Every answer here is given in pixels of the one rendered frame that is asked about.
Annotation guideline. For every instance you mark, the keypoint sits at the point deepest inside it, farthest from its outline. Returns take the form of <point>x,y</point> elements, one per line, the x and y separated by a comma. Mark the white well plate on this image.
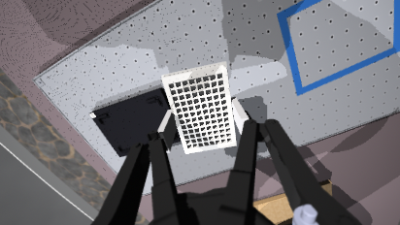
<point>200,97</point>

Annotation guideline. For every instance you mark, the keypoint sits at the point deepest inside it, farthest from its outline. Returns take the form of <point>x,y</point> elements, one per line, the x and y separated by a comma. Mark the blue tape outline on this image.
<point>292,58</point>

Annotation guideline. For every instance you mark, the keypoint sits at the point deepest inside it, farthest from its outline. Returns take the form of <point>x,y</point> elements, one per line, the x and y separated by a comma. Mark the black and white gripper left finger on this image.
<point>122,203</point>

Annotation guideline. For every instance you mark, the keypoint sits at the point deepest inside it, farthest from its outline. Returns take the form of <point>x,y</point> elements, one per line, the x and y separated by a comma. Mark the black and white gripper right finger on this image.
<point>311,204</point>

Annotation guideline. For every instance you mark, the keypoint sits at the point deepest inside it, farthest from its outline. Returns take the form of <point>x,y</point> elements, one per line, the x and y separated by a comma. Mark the black rectangular frame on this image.
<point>128,122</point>

